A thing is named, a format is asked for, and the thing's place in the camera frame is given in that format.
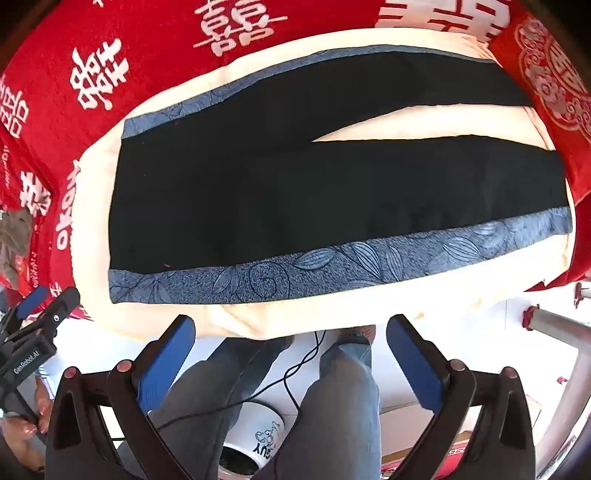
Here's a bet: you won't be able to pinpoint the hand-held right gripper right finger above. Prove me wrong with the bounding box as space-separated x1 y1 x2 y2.
383 315 536 480

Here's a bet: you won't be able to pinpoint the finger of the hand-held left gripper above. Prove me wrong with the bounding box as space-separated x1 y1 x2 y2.
28 287 81 337
15 285 51 320

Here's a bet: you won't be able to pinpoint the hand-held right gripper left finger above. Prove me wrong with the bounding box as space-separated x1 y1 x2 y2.
45 315 197 480

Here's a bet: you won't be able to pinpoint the black pants with blue trim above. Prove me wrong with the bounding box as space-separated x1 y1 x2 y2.
107 44 574 306

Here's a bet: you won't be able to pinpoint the person's left hand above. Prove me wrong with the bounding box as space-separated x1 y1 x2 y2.
0 376 53 464

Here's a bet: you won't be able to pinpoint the person's left leg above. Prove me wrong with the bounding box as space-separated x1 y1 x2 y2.
150 335 296 480

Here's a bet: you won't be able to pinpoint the person's leg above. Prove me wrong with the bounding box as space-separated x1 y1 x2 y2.
253 324 382 480
150 335 296 480

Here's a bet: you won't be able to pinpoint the grey cloth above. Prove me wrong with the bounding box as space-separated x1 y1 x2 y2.
0 207 36 289

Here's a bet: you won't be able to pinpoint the cream blanket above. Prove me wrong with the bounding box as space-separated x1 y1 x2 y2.
69 28 579 343

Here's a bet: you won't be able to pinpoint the person's right leg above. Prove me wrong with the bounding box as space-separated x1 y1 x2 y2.
253 324 382 480

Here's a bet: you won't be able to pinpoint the red box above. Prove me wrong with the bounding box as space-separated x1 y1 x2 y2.
379 442 485 480

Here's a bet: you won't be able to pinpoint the white printed cup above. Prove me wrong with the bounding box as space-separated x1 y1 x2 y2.
219 401 297 477

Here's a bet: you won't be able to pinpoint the metal table leg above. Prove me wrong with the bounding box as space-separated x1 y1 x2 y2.
522 281 591 474

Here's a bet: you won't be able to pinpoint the red printed blanket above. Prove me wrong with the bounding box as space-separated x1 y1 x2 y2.
0 0 515 324

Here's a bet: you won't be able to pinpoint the red printed pillow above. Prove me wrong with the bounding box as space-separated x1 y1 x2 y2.
488 13 591 292

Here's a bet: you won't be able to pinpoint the black cable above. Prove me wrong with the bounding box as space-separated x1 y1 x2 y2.
111 330 328 441

